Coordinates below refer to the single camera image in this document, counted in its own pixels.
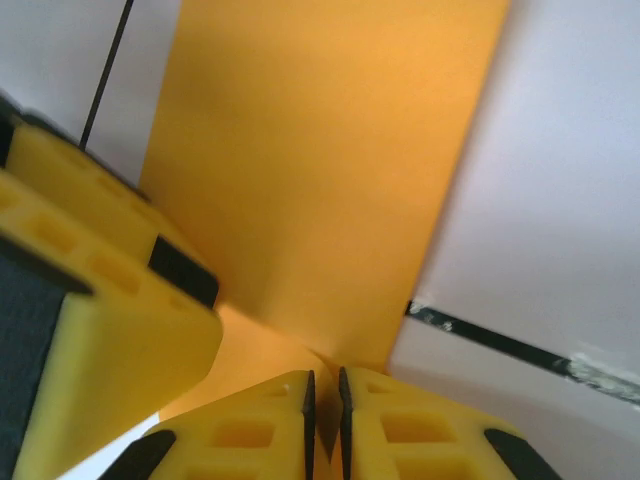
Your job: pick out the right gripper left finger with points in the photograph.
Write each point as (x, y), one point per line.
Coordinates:
(250, 440)

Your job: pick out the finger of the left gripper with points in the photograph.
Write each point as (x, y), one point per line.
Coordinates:
(125, 360)
(75, 175)

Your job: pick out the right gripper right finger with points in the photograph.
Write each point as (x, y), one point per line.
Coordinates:
(415, 440)

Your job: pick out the orange square paper sheet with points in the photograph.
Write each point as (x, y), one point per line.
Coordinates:
(310, 175)

